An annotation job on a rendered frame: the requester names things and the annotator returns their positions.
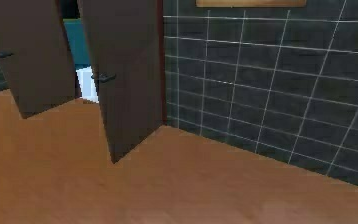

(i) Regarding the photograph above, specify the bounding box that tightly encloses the dark brown room door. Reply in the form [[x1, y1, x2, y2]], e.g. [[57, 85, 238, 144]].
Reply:
[[0, 0, 77, 120], [76, 0, 165, 164]]

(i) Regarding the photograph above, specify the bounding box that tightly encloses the wooden framed picture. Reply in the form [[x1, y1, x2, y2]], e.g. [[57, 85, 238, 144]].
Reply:
[[195, 0, 307, 8]]

